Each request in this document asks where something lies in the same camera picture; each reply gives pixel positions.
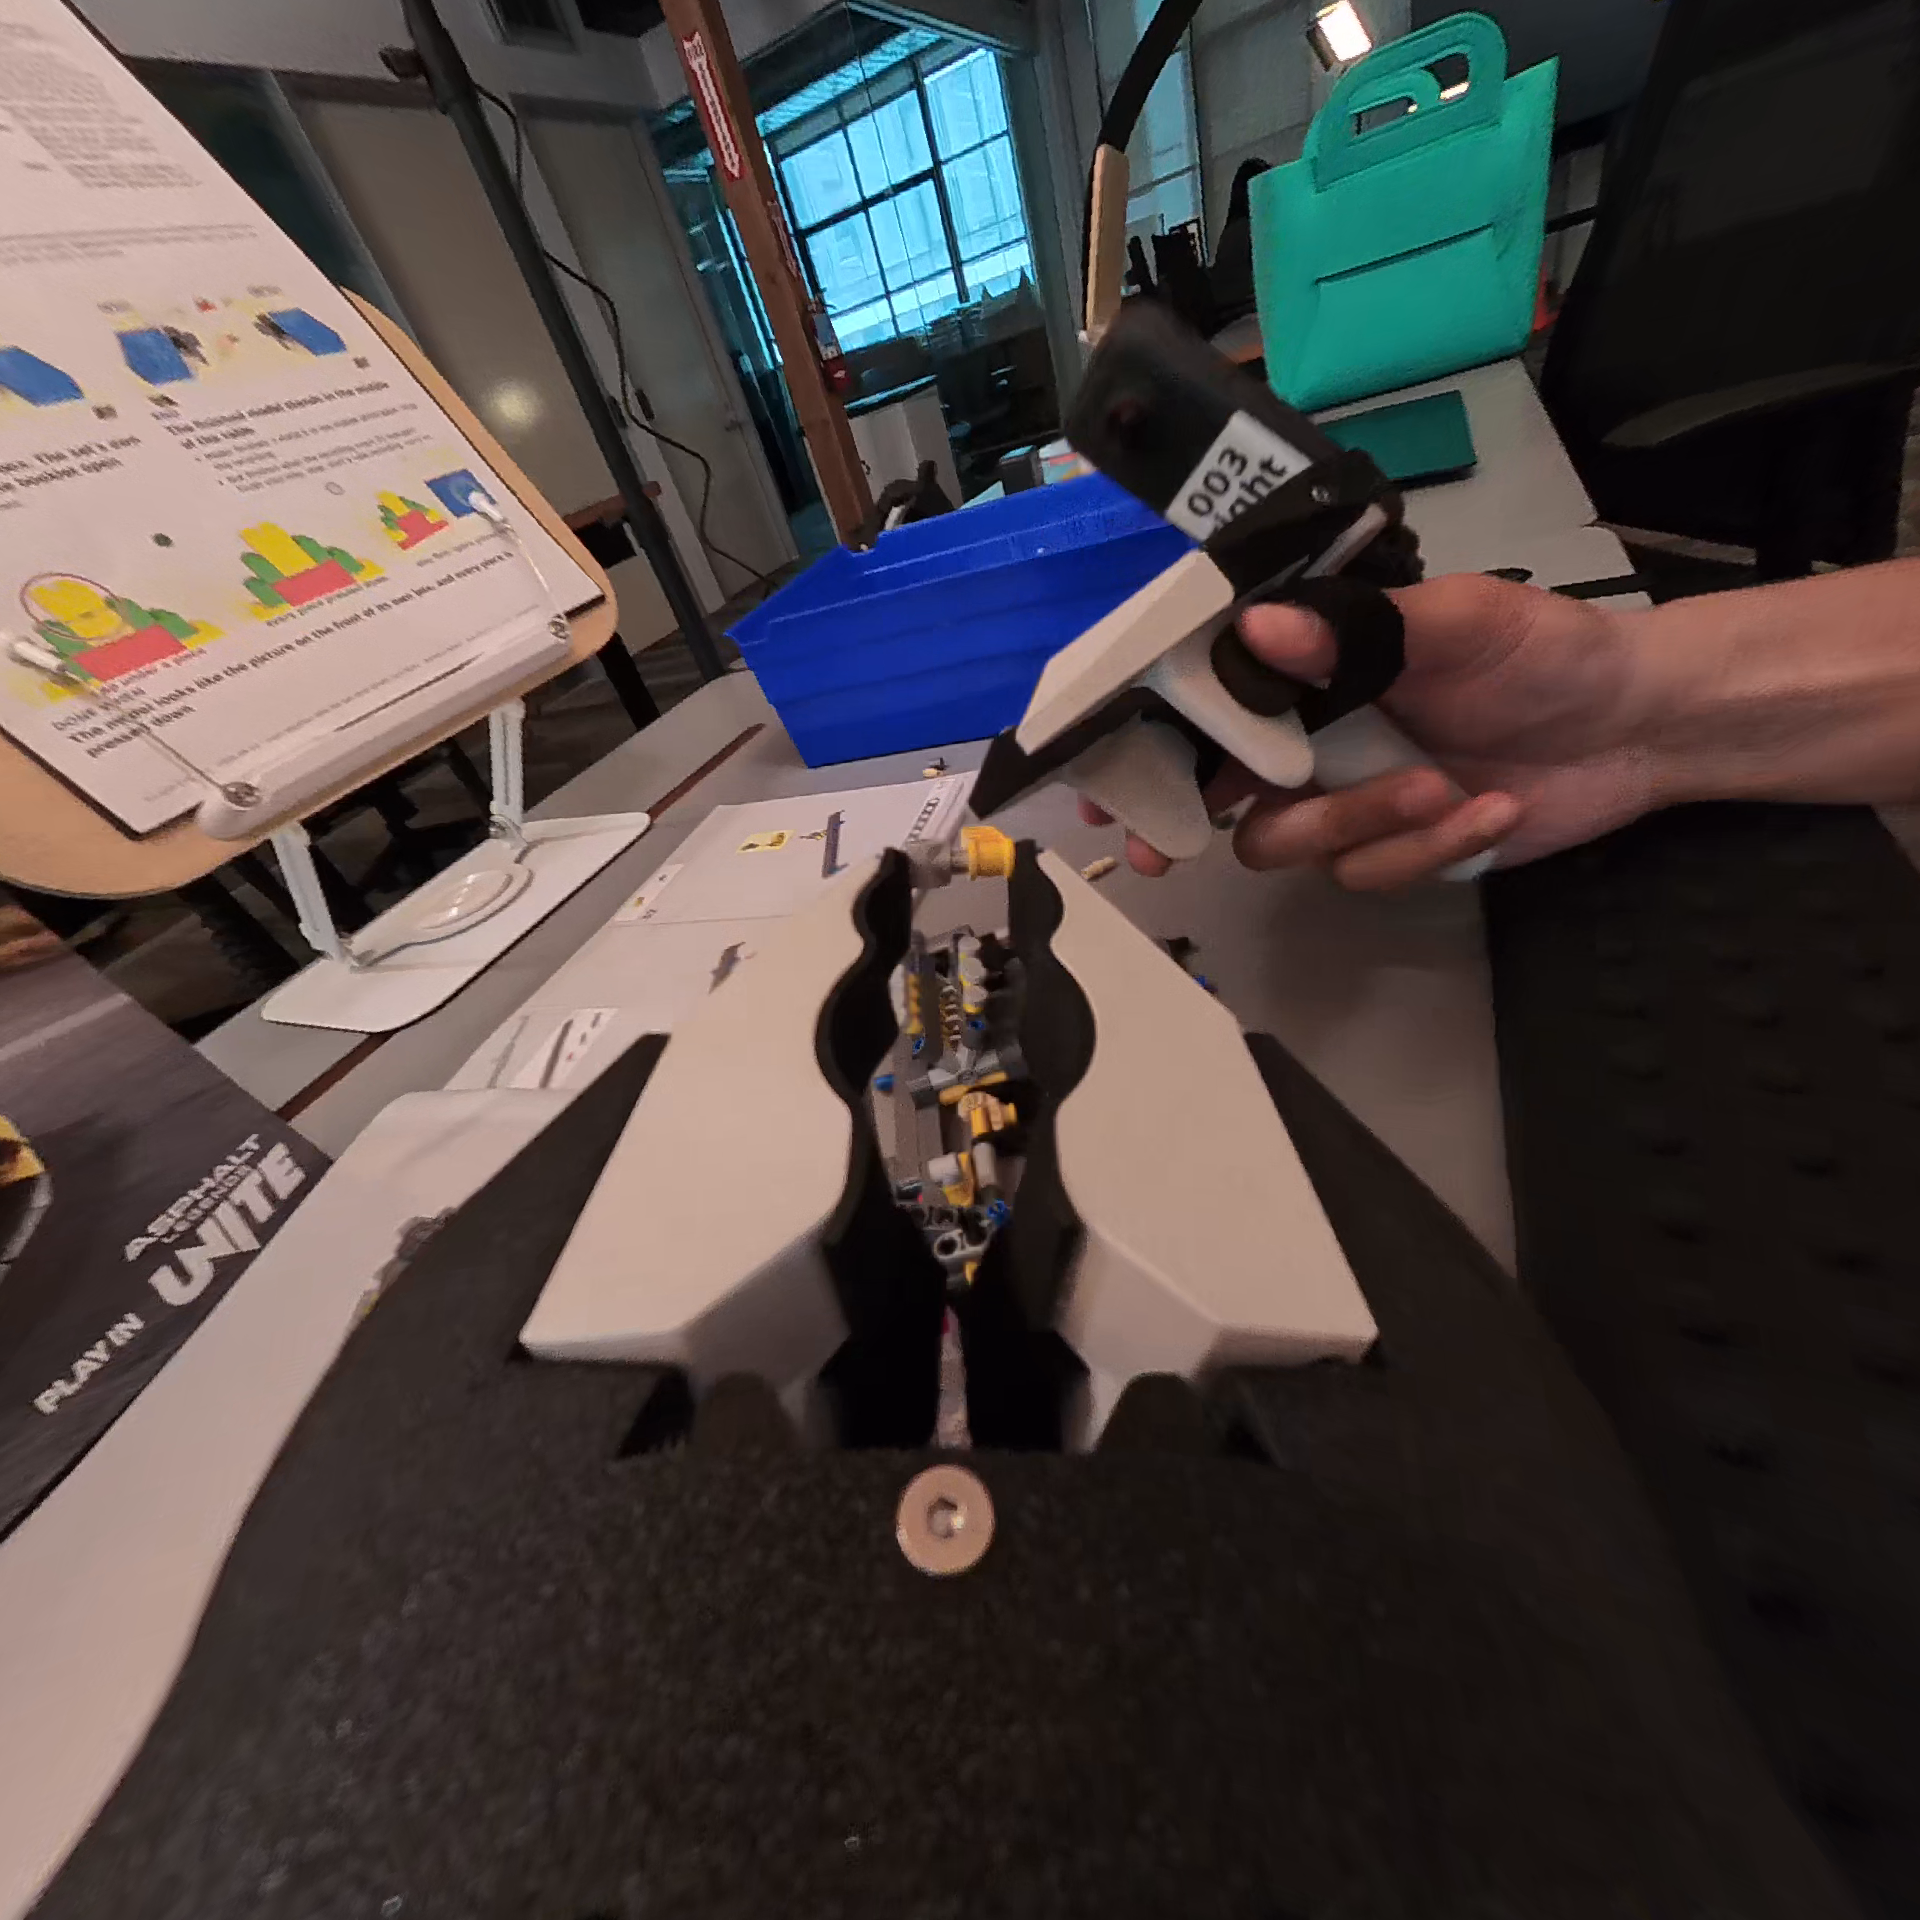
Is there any tan board white stand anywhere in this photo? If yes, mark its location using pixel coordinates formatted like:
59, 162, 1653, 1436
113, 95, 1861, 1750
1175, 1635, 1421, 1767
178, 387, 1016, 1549
1081, 139, 1129, 344

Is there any yellow car toy set box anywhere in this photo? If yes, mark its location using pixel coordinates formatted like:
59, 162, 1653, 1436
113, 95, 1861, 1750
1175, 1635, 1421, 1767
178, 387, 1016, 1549
0, 937, 335, 1539

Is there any yellow toy liftarm grey bush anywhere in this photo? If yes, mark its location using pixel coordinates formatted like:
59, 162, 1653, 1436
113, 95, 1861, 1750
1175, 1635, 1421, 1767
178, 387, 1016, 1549
896, 823, 1023, 897

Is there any dark metal pole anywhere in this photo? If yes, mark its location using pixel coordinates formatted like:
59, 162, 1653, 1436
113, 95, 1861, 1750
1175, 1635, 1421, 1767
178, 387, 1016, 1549
393, 0, 725, 685

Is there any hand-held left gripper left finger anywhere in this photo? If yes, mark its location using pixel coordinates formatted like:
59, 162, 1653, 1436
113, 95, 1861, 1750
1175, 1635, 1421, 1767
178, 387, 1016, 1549
517, 848, 950, 1449

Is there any person's right hand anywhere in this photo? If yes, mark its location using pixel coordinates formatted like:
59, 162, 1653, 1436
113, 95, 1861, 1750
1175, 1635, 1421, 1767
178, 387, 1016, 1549
1076, 571, 1670, 897

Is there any printed instruction sheet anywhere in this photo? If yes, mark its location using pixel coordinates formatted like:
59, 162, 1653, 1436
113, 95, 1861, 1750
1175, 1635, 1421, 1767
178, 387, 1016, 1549
0, 0, 606, 842

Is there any brown wooden post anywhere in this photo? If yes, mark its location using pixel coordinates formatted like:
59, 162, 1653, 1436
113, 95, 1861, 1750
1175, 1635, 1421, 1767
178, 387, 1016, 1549
660, 0, 884, 554

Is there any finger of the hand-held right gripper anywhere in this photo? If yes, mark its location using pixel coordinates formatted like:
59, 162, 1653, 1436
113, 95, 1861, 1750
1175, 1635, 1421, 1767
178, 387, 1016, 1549
966, 549, 1251, 818

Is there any teal felt bag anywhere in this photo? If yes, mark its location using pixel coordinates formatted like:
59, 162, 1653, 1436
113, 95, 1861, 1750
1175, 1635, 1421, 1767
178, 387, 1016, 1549
1243, 12, 1562, 417

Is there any black perforated panel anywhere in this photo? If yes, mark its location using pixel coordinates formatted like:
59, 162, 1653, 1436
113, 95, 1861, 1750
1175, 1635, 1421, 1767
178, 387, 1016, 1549
1483, 802, 1920, 1920

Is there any blue plastic bin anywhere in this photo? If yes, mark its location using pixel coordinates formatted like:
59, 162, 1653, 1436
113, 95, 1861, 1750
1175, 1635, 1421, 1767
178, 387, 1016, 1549
724, 477, 1201, 771

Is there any large paned window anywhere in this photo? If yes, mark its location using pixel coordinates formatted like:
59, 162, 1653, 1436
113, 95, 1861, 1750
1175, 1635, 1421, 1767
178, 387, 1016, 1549
757, 46, 1040, 353

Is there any person's right forearm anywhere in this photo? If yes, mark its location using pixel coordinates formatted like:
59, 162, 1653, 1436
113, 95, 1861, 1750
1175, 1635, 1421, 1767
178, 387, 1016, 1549
1628, 557, 1920, 825

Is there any grey building instruction booklet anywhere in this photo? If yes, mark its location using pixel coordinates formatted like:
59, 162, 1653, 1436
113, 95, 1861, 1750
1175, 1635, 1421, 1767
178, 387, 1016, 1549
357, 768, 984, 1328

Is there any teal felt pouch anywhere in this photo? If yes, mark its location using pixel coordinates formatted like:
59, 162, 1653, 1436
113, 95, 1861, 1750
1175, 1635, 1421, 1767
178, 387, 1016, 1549
1318, 387, 1483, 488

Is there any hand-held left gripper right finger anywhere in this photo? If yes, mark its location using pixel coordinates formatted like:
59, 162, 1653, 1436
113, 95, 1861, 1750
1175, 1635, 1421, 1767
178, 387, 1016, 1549
958, 843, 1382, 1453

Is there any black office chair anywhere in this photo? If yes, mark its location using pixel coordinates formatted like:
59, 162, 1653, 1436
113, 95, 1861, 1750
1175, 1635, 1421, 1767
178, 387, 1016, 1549
1542, 0, 1920, 563

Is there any toy car chassis assembly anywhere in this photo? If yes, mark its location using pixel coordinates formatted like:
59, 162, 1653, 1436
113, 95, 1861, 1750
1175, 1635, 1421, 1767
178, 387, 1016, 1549
888, 927, 1040, 1296

